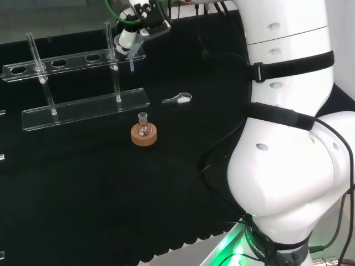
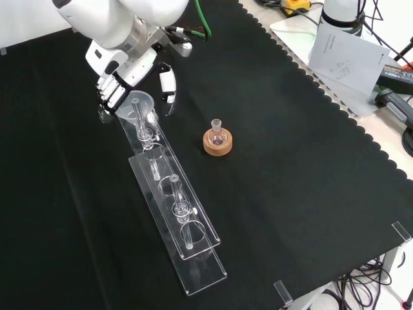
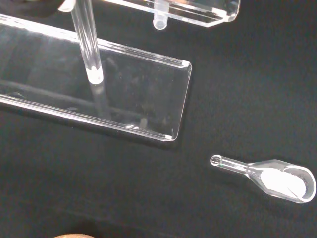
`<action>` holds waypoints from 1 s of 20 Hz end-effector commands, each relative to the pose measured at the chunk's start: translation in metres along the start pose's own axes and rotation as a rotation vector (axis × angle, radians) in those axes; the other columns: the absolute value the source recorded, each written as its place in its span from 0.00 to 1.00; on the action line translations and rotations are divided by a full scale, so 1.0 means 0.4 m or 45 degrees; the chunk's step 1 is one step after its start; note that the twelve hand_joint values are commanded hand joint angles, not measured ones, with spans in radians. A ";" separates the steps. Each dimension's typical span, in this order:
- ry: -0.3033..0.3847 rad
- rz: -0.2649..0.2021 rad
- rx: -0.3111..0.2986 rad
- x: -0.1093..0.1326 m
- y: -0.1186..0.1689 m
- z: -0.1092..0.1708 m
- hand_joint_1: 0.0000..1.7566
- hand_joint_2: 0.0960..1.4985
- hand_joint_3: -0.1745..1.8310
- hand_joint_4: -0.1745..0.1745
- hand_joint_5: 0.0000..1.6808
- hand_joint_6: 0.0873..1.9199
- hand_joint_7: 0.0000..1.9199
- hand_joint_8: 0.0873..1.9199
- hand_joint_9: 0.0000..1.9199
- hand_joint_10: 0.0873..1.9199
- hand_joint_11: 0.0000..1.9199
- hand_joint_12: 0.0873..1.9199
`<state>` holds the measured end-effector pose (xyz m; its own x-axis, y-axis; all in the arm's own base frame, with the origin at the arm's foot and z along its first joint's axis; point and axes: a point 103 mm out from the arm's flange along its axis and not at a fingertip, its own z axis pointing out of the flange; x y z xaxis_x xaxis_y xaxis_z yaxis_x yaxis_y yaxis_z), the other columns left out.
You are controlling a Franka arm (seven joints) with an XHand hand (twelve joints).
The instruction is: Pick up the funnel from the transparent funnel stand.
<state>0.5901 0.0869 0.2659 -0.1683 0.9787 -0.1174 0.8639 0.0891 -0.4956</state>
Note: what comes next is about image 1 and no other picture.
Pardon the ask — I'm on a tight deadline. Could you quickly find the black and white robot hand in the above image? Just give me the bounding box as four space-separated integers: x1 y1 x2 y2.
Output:
110 0 171 55

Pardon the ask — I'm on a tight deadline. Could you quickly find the translucent plastic funnel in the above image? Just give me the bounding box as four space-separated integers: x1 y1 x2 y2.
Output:
114 32 145 72

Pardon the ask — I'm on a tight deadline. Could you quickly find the clear acrylic funnel stand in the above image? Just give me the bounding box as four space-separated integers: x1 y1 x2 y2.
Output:
2 22 151 132

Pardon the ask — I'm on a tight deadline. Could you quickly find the small round-bottom glass flask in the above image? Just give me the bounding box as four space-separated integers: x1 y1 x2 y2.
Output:
136 111 152 137

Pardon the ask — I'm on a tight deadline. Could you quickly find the black bench cloth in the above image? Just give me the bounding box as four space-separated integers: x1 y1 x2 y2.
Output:
0 11 355 264

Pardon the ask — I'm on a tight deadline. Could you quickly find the green cable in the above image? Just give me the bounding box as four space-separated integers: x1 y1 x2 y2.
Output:
104 0 148 23

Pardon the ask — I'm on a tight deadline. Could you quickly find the cork ring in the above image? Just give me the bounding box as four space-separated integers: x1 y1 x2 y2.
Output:
130 123 158 147

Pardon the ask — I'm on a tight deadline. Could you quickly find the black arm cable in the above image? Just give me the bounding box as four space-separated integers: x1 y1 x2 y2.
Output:
310 116 355 254
197 116 252 222

